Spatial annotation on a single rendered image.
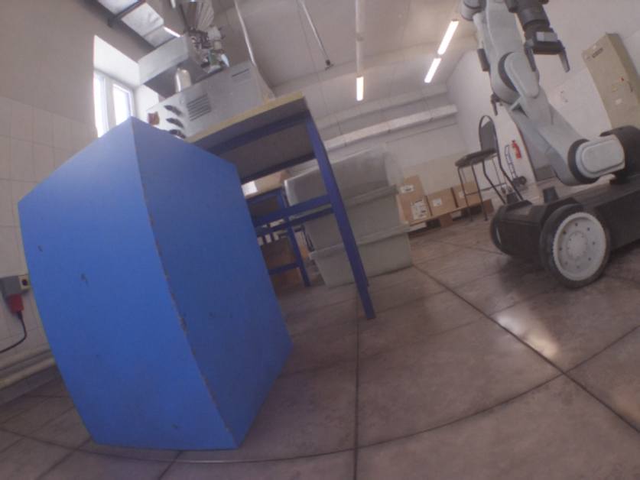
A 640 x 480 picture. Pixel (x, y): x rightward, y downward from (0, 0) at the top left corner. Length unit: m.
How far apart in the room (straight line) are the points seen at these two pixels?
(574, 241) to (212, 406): 0.84
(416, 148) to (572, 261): 11.31
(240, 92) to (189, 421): 1.03
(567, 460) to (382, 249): 1.52
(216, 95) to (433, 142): 11.29
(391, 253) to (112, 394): 1.49
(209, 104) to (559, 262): 1.20
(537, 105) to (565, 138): 0.14
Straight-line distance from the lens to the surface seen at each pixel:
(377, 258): 1.75
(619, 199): 0.97
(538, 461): 0.40
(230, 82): 1.22
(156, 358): 0.56
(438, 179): 11.94
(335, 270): 1.80
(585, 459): 0.40
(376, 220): 1.73
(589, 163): 1.06
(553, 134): 1.07
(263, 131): 1.08
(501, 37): 1.14
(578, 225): 0.83
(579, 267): 0.84
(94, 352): 0.67
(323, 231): 1.78
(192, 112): 1.25
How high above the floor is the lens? 0.30
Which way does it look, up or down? level
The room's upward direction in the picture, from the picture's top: 18 degrees counter-clockwise
